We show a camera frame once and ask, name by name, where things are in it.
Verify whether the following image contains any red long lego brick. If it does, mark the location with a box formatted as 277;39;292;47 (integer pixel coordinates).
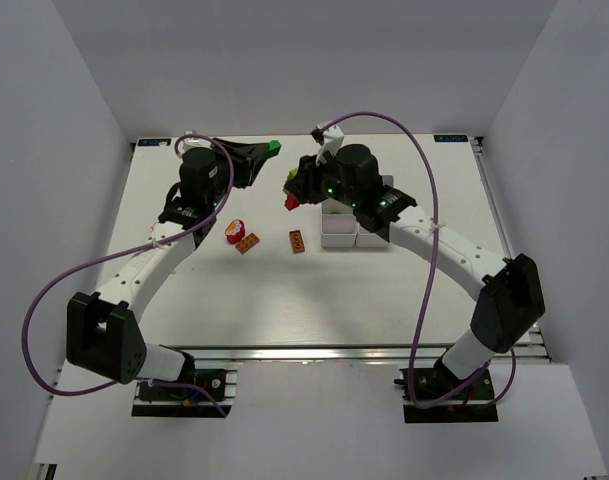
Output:
284;195;300;211

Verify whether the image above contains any dark green lego brick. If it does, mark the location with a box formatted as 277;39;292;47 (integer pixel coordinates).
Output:
266;140;282;158

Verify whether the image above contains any red flower lego piece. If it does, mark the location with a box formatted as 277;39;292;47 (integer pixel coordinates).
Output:
224;219;246;245

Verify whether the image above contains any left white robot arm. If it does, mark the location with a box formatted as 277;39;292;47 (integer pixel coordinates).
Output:
66;139;281;384

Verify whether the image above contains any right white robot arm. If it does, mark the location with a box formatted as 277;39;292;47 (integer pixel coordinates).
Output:
284;144;545;395

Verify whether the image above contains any brown lego plate upside down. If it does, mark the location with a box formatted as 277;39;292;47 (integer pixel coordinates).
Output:
289;230;305;254

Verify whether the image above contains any blue table label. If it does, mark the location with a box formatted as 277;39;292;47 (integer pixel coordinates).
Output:
137;138;172;147
433;134;469;143

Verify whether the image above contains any white right divided container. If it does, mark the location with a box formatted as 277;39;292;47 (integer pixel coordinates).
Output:
355;223;389;249

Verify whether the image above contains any brown 2x4 lego plate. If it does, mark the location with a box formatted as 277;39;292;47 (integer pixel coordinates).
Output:
235;233;260;254

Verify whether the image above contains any blue right table label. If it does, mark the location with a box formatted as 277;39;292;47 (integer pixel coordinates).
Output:
433;134;469;143

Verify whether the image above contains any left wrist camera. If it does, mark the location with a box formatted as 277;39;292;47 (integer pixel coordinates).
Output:
174;131;210;157

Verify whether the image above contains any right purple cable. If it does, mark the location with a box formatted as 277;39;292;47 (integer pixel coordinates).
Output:
309;111;517;410

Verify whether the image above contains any aluminium table rail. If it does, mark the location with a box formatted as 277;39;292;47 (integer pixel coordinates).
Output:
185;344;550;363

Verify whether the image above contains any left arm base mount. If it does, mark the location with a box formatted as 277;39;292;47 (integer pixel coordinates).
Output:
131;367;238;419

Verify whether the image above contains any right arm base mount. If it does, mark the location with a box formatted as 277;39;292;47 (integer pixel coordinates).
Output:
391;364;500;424

